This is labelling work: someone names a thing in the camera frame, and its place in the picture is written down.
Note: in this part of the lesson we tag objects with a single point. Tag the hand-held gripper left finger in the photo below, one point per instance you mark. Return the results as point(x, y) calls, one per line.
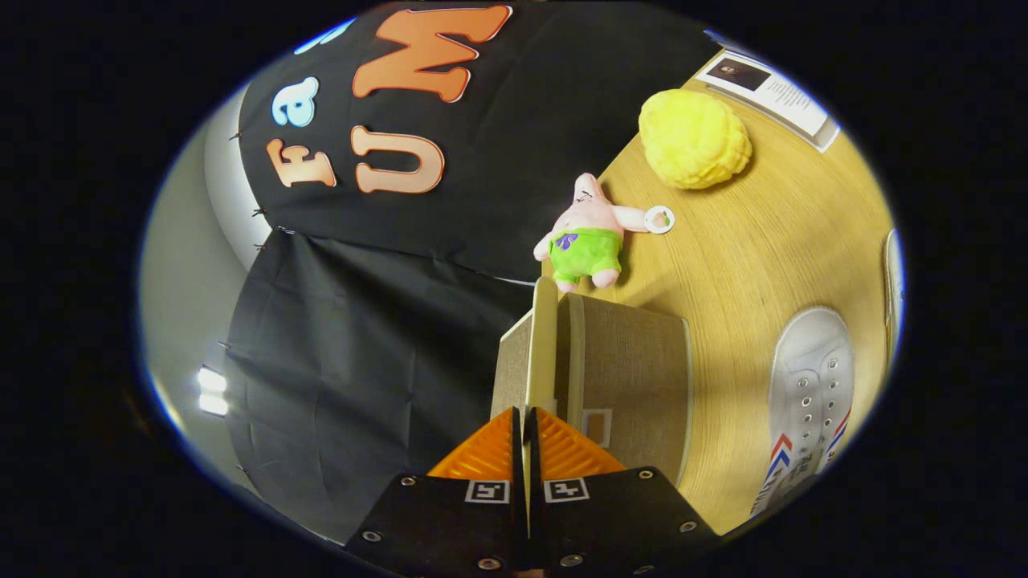
point(450, 522)

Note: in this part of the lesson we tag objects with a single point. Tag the black backdrop cloth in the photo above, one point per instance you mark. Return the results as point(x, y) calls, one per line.
point(385, 321)

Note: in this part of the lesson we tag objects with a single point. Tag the beige fabric storage box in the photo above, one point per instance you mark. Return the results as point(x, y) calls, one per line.
point(626, 369)

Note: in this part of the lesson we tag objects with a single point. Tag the yellow plush toy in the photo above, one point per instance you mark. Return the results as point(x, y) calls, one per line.
point(695, 140)

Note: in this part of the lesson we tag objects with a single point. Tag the pink star plush toy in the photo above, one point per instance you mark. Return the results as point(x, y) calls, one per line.
point(590, 233)

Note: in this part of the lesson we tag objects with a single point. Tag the white canvas shoe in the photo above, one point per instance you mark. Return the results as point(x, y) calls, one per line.
point(893, 289)
point(811, 385)

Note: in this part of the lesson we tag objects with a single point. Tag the white book with dark photo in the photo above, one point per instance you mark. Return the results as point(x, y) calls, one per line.
point(771, 88)

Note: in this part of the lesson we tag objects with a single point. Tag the ceiling light panel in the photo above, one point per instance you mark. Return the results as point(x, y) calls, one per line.
point(212, 392)

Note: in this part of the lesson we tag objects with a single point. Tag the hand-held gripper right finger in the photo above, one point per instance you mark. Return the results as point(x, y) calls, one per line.
point(610, 522)

